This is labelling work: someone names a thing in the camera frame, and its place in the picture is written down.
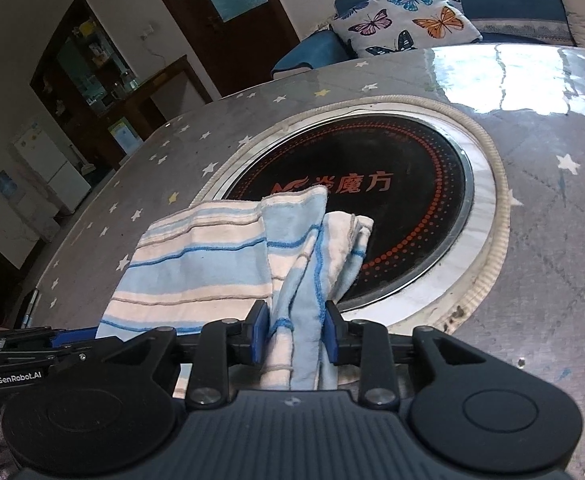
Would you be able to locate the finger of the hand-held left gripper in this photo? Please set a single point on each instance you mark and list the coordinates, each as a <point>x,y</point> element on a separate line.
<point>75,338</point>

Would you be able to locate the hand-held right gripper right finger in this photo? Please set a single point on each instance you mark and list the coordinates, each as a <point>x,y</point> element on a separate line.
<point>333,335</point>

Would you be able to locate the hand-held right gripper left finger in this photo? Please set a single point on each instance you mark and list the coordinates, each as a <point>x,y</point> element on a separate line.
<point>258,335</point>

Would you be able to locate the blue beige striped garment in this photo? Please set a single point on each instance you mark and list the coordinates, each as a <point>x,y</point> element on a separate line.
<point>197,270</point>

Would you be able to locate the blue water dispenser bottle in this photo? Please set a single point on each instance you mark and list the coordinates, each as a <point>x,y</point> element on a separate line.
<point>7,185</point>

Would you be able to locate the round induction cooktop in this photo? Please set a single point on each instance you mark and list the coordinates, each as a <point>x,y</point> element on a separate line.
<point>412,185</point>

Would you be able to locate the white refrigerator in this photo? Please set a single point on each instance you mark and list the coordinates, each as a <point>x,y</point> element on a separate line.
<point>52,165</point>

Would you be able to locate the blue white carton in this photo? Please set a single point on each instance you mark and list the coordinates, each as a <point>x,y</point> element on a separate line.
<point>122,135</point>

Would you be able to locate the grey star tablecloth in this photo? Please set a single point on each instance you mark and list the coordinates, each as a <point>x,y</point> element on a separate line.
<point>547,240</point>

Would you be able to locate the dark wooden cabinet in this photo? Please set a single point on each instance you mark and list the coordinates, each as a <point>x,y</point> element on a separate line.
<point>122,90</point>

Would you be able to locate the dark wooden door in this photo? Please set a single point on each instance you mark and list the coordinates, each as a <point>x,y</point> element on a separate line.
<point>252,35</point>

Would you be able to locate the butterfly print pillow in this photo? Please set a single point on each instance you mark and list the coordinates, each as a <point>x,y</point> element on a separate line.
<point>402,15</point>

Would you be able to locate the blue sofa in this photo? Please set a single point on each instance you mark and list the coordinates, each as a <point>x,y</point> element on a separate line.
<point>512,5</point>

